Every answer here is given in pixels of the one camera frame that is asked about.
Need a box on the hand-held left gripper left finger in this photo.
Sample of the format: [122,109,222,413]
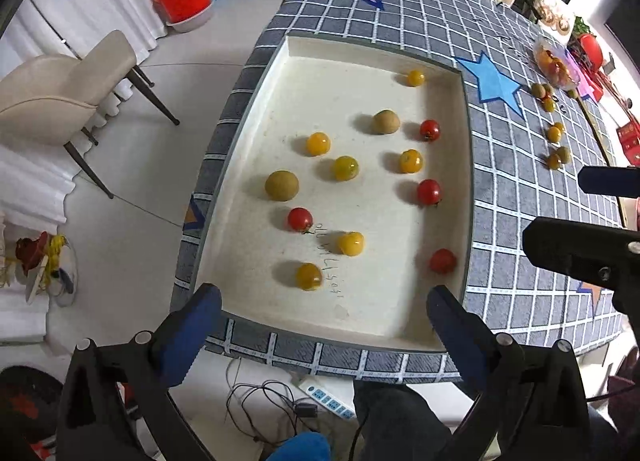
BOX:
[56,282,223,461]

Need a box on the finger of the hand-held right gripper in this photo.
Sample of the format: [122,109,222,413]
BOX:
[522,216,640,314]
[579,166,640,198]

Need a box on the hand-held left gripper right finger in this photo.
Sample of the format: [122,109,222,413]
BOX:
[426,285,593,461]

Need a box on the white rectangular tray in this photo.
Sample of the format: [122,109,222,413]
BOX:
[192,34,473,354]

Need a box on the wooden strip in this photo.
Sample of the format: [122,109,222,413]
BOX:
[580,98,631,227]

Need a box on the red box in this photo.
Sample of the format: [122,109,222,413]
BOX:
[617,124,640,164]

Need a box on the person's dark trouser leg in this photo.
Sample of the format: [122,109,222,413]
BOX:
[352,378,481,461]

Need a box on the clear plastic bag of tomatoes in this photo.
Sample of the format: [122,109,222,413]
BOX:
[534,36,583,89]

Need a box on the red container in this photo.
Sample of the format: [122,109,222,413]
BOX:
[570,16,613,69]

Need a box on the white power strip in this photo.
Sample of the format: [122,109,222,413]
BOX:
[298,375,357,420]

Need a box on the blue slipper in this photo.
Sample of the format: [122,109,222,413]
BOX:
[265,431,332,461]

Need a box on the bread package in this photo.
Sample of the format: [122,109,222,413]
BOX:
[530,0,576,44]

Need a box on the red and yellow toy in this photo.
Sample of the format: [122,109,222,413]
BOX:
[0,231,78,307]

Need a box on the black and red round object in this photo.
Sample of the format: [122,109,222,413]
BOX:
[0,366,63,461]

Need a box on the beige chair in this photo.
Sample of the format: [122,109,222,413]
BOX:
[0,30,181,199]

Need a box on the white curtain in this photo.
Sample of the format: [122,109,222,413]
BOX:
[0,0,201,347]

